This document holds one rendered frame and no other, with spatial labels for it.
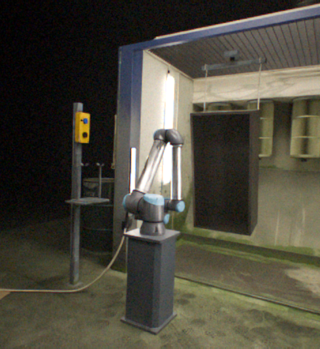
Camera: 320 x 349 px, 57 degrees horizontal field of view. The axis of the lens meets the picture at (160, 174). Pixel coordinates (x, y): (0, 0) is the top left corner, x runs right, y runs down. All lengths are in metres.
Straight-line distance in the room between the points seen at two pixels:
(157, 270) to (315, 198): 2.53
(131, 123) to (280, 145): 2.18
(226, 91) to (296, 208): 1.73
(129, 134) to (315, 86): 2.21
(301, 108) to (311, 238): 1.53
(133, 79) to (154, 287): 1.94
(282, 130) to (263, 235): 1.43
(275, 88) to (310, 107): 0.46
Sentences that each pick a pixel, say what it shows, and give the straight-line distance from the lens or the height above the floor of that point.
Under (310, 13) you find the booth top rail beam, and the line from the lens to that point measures 2.60.
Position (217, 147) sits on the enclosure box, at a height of 1.32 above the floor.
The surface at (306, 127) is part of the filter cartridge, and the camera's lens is 3.89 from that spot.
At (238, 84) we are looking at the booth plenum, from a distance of 4.09.
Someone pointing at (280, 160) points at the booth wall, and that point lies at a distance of 4.29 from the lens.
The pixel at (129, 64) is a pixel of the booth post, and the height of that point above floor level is 2.09.
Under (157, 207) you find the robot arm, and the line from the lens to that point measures 2.06.
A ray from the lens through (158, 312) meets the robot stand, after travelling 2.20.
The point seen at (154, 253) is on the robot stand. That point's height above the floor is 0.55.
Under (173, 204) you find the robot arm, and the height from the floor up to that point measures 0.81.
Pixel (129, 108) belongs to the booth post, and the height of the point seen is 1.67.
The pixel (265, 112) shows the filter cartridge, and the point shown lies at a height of 1.81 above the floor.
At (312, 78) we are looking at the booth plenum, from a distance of 3.94.
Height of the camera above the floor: 1.17
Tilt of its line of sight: 3 degrees down
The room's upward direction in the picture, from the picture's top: 2 degrees clockwise
